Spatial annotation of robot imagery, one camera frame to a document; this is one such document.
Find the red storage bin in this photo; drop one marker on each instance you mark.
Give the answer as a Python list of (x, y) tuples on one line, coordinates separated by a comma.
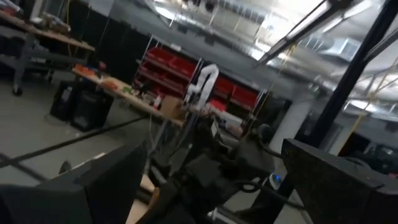
[(160, 55), (245, 96), (177, 83), (225, 84), (152, 71), (183, 66)]

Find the black rig post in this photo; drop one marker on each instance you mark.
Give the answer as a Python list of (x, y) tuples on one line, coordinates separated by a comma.
[(345, 84)]

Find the wooden workbench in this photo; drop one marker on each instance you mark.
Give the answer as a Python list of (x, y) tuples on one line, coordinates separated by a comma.
[(124, 93), (49, 34)]

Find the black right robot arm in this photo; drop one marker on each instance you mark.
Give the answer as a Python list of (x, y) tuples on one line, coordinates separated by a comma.
[(211, 180)]

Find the white pillar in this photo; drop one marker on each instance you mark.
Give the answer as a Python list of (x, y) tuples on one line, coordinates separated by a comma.
[(290, 127)]

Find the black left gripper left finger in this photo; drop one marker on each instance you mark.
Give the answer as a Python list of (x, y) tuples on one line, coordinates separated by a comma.
[(115, 180)]

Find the black floor box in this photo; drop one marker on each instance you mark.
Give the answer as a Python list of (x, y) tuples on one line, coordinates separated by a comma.
[(91, 109), (63, 101)]

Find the white bottle red cap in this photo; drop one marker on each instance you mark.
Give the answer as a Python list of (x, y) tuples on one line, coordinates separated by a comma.
[(157, 102)]

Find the metal shelf rack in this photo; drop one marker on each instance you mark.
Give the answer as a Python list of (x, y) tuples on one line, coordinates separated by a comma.
[(199, 67)]

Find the ceiling light fixture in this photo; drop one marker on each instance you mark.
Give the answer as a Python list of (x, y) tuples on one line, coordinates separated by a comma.
[(308, 25)]

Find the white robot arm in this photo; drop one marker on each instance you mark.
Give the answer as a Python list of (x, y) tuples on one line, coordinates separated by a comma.
[(206, 84)]

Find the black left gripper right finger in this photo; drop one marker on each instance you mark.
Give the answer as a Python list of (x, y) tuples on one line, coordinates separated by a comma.
[(326, 186)]

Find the cardboard box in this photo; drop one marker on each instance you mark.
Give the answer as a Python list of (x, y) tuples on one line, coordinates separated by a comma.
[(171, 107)]

